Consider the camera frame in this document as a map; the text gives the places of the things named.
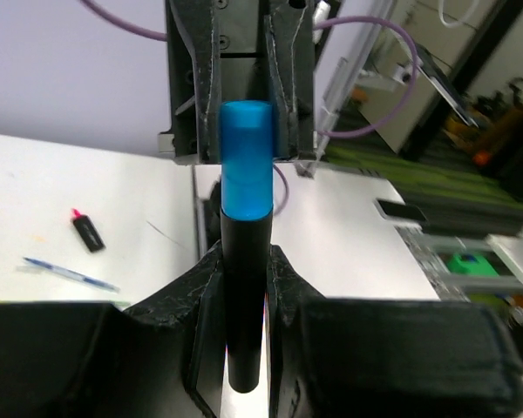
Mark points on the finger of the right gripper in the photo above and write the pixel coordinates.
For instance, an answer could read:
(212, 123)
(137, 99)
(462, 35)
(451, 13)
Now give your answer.
(291, 63)
(196, 84)

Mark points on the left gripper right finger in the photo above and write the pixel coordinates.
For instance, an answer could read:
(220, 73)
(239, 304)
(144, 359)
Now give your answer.
(344, 357)

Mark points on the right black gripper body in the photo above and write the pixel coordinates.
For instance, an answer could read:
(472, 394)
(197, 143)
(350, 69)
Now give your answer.
(243, 57)

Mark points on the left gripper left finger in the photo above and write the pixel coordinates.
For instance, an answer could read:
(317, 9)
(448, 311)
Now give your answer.
(162, 357)

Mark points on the blue highlighter cap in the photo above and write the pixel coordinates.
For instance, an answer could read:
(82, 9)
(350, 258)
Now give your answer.
(246, 159)

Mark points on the green pen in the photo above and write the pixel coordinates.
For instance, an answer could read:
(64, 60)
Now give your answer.
(121, 303)

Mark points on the blue pen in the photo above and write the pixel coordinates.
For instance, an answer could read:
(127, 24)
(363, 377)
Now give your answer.
(72, 275)

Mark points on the pink highlighter marker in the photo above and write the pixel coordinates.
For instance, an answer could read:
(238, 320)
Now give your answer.
(87, 231)

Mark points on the smartphone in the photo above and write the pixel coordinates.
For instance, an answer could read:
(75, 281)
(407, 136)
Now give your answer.
(400, 211)

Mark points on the green box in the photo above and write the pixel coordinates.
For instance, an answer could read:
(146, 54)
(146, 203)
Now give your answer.
(471, 264)

